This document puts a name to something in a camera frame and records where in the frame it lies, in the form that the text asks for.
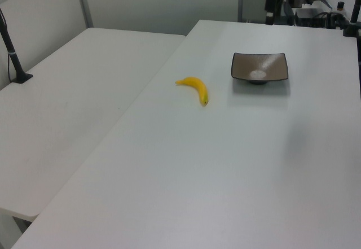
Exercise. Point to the yellow banana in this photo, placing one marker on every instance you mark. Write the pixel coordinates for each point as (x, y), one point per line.
(197, 84)

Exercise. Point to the square brown ceramic plate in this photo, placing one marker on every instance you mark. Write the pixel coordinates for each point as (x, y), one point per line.
(258, 66)

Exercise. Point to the black electronics box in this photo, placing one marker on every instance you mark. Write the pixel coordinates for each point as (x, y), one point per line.
(308, 16)

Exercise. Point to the small black orange cylinder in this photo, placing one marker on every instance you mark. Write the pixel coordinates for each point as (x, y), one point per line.
(340, 5)

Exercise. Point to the black camera stand with clamp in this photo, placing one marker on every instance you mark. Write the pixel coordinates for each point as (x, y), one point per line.
(354, 14)

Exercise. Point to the grey partition frame post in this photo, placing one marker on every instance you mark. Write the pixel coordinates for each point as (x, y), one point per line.
(84, 3)

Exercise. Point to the black camera stand pole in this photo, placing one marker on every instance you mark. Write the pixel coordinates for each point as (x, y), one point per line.
(11, 54)

